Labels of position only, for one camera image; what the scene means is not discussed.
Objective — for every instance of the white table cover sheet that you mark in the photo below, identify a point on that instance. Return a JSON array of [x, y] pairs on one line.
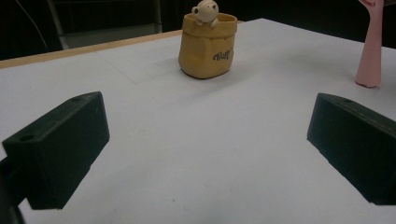
[[199, 140]]

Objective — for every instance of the white metal stand frame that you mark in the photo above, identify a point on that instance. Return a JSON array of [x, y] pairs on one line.
[[106, 29]]

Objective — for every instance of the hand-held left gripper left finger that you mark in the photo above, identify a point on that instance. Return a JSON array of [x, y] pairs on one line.
[[62, 149]]

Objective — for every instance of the tan bear holder pot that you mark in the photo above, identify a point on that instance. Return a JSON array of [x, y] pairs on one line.
[[207, 49]]

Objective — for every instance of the pink hairbrush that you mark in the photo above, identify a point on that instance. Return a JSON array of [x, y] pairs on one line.
[[371, 53]]

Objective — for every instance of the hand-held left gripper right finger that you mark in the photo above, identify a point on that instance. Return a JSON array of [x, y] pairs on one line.
[[355, 146]]

